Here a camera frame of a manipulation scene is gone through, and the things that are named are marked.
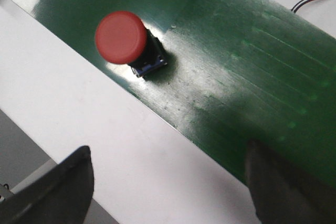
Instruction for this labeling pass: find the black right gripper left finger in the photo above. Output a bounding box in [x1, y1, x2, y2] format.
[1, 146, 94, 223]

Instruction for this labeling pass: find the red push button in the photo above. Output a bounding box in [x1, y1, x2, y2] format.
[94, 10, 167, 78]

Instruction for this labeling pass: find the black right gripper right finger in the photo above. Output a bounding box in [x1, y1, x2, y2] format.
[245, 140, 335, 223]

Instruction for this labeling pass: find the green conveyor belt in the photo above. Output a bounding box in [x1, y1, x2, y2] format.
[13, 0, 335, 186]

